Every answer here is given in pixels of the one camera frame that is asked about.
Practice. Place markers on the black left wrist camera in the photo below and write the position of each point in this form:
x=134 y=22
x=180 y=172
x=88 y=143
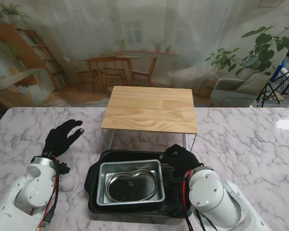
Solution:
x=63 y=168

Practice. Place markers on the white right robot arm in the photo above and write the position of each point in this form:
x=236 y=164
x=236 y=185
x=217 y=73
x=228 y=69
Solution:
x=209 y=192

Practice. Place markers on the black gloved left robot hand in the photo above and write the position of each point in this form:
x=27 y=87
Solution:
x=57 y=142

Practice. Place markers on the kidney-shaped steel dish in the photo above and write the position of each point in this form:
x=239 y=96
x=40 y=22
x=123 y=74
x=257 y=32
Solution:
x=132 y=187

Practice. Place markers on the blue panel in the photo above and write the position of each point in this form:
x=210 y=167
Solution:
x=278 y=71

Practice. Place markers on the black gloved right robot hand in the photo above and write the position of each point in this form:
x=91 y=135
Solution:
x=180 y=158

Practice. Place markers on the wooden shelf with metal legs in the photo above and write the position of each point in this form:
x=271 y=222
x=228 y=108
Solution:
x=149 y=110

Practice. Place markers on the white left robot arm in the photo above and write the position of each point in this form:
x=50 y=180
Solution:
x=26 y=192

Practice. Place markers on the black tripod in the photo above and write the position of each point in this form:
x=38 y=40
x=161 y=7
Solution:
x=278 y=84

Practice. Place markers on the printed room scene backdrop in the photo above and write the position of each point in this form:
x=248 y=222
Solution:
x=135 y=36

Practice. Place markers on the large black patterned baking tray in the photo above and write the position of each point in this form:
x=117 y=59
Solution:
x=94 y=183

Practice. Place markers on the silver rectangular baking tin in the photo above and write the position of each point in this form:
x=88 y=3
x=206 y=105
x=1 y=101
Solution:
x=102 y=190

